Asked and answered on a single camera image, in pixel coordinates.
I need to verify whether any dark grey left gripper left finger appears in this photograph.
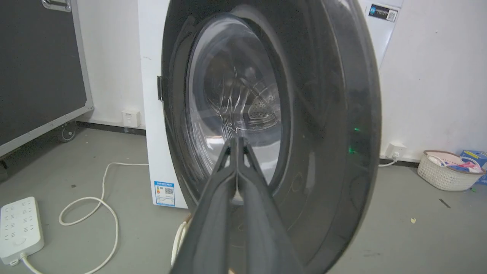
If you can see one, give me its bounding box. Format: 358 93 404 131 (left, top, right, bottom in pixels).
170 138 238 274

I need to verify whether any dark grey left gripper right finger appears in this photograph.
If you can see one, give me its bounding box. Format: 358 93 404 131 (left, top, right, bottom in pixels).
237 138 305 274

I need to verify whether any dark round washing machine door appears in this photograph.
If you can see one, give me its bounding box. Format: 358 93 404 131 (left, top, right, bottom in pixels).
158 0 382 274

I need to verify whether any white washing machine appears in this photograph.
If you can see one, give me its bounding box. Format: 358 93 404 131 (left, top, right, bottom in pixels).
138 0 404 209

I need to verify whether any blue energy label sticker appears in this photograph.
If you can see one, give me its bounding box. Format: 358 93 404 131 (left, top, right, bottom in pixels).
154 181 175 207

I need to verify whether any white woven laundry basket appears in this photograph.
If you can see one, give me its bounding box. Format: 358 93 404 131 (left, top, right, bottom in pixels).
417 150 486 191

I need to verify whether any white power strip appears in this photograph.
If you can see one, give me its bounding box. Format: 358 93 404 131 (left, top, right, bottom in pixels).
0 197 45 266

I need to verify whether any blue cardboard box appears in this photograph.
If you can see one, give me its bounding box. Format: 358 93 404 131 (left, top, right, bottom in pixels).
460 150 487 185

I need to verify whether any black flight case with casters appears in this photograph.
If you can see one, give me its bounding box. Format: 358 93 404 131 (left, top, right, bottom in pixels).
0 0 94 181

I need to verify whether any black QR code sticker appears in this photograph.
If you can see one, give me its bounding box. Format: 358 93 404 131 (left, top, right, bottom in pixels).
369 4 398 22

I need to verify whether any white power cable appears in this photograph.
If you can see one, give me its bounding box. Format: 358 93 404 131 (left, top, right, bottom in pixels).
21 162 149 274

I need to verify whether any white wall socket with plug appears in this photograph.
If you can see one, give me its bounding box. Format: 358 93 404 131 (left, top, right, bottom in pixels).
384 143 407 160

